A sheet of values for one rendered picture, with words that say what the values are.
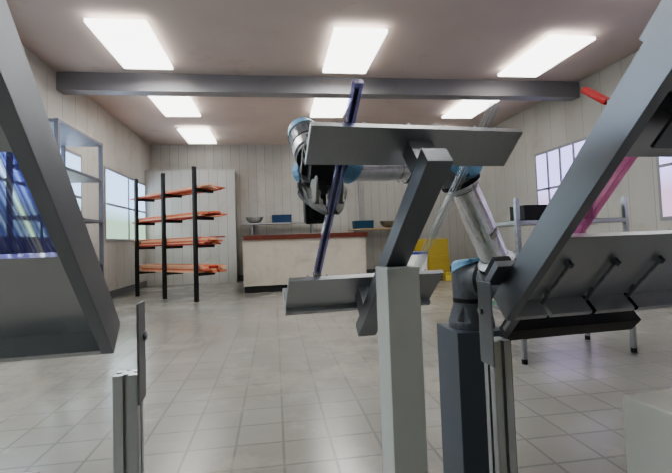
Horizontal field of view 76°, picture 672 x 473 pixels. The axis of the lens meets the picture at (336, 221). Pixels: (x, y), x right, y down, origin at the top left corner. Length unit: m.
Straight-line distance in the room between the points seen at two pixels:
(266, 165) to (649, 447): 10.24
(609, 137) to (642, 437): 0.42
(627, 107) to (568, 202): 0.17
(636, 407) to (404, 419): 0.33
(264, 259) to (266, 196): 3.15
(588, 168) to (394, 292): 0.36
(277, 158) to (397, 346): 10.07
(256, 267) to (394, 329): 7.02
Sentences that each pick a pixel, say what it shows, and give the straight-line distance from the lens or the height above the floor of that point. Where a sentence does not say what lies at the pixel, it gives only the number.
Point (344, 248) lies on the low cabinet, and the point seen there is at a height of 0.71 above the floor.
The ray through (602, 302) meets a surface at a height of 0.70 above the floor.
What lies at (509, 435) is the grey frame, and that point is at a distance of 1.04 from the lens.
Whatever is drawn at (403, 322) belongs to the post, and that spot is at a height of 0.71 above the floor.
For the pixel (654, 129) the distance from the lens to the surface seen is 0.83.
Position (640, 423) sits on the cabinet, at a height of 0.59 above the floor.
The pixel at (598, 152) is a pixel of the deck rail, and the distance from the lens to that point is 0.78.
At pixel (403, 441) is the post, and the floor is 0.52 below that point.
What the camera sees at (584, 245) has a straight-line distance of 0.96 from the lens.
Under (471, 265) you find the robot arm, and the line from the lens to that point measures 1.50.
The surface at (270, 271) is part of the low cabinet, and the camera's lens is 7.72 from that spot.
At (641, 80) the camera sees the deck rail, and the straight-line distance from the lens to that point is 0.74.
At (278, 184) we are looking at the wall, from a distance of 10.62.
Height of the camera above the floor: 0.86
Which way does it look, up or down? 3 degrees up
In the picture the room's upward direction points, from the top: 2 degrees counter-clockwise
